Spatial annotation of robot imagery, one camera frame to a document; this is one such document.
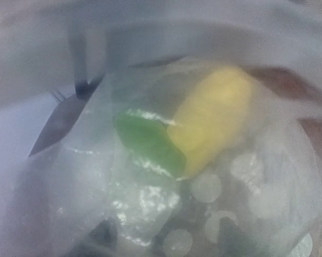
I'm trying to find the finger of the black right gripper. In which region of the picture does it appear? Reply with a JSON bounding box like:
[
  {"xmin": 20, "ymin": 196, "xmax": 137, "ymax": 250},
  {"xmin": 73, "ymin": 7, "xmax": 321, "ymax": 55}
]
[{"xmin": 67, "ymin": 26, "xmax": 105, "ymax": 101}]

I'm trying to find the clear zip top bag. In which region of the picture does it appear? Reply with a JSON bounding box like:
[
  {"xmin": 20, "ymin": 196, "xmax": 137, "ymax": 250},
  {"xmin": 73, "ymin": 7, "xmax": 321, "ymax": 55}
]
[{"xmin": 0, "ymin": 1, "xmax": 322, "ymax": 256}]

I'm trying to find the white fake cauliflower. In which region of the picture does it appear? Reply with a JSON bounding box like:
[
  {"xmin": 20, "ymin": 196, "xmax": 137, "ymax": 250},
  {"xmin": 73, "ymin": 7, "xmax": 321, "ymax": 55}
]
[{"xmin": 114, "ymin": 109, "xmax": 187, "ymax": 179}]

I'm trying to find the yellow fake lemon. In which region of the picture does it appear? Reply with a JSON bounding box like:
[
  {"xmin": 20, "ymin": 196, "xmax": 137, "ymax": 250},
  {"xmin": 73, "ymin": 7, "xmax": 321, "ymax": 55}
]
[{"xmin": 166, "ymin": 66, "xmax": 255, "ymax": 178}]

